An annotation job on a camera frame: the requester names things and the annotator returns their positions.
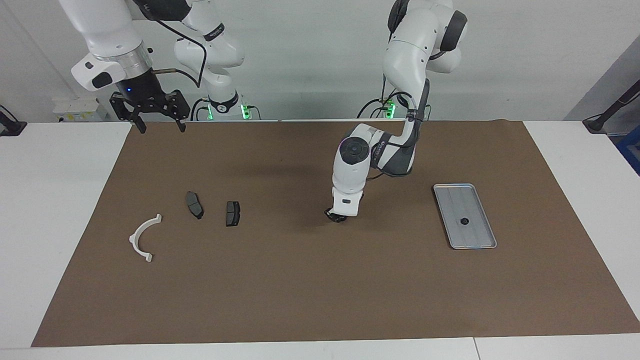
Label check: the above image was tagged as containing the silver metal tray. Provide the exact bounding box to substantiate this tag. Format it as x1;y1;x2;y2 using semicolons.
432;183;498;250

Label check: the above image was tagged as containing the white power strip box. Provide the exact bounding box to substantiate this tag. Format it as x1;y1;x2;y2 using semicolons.
52;96;108;123

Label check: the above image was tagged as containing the elongated grey brake pad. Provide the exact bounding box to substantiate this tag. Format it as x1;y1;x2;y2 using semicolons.
185;191;205;220

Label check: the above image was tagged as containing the brown table mat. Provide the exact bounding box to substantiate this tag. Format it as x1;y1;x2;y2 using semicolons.
31;119;640;348

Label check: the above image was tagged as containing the rectangular grey brake pad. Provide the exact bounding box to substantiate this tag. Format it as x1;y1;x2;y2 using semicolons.
225;200;242;228

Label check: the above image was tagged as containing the blue crate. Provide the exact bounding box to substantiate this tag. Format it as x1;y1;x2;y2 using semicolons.
616;125;640;176

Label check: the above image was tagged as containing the black base power cable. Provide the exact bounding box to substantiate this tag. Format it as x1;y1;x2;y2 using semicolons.
356;97;396;120
190;96;211;122

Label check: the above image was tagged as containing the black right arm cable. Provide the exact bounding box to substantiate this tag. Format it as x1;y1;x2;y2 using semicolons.
131;0;208;90

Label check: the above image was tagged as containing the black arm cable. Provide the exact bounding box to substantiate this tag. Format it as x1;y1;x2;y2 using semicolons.
356;50;432;178
131;0;208;90

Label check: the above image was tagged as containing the white semicircular plastic bracket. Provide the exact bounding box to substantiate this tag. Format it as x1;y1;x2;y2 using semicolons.
128;213;163;263

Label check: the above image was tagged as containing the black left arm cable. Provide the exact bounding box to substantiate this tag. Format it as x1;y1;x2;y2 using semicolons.
356;50;432;178

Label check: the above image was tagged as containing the black table clamp mount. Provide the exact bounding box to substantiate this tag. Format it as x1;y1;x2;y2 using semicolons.
0;105;28;137

